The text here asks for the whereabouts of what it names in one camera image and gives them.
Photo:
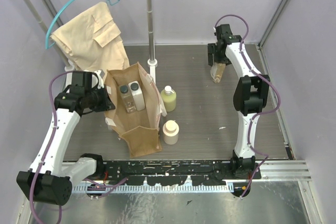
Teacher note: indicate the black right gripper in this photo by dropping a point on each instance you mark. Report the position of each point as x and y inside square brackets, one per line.
[211, 50]

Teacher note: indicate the clear bottle black cap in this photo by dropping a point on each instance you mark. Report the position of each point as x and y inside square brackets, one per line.
[127, 98]

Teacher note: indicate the amber bottle white cap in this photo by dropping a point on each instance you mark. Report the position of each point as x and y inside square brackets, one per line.
[216, 72]

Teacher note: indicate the beige bottle wide cap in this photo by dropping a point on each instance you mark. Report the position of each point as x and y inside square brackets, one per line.
[170, 132]

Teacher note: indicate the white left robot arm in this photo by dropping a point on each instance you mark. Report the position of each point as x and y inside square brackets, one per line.
[46, 180]

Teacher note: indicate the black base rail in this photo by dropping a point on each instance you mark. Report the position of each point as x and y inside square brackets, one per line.
[205, 172]

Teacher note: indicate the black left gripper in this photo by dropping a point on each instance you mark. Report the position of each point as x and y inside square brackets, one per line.
[105, 100]

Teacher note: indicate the white bottle black cap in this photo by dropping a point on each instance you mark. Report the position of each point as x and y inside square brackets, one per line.
[137, 95]

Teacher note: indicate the green pump lotion bottle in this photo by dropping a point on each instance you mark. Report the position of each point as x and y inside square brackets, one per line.
[169, 96]

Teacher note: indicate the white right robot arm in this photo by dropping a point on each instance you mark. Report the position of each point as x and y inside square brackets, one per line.
[250, 96]

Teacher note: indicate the beige cloth garment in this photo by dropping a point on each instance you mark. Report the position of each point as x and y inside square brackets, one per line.
[92, 40]

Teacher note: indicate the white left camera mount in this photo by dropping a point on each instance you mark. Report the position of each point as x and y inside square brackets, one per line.
[97, 79]

